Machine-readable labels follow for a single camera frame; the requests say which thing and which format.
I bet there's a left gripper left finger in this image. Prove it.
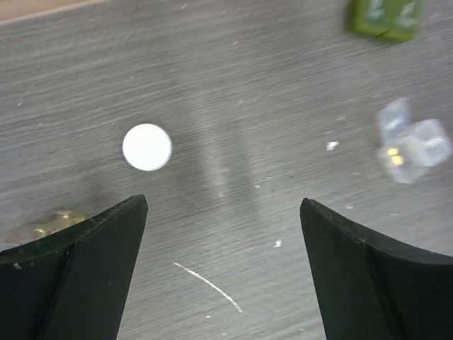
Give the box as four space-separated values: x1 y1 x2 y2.
1 195 147 340

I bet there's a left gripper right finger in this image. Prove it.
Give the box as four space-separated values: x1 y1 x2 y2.
299 198 452 340

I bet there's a clear pill box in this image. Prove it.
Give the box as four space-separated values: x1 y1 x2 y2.
377 97 452 184

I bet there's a white bottle cap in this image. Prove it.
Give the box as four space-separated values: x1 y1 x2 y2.
122 123 173 171

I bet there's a clear bottle with orange pills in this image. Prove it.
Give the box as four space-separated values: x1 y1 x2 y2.
1 210 88 247

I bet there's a green pill box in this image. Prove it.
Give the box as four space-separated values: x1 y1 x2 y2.
345 0 423 43

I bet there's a wooden clothes rack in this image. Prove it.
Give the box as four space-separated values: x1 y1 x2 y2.
0 0 103 24

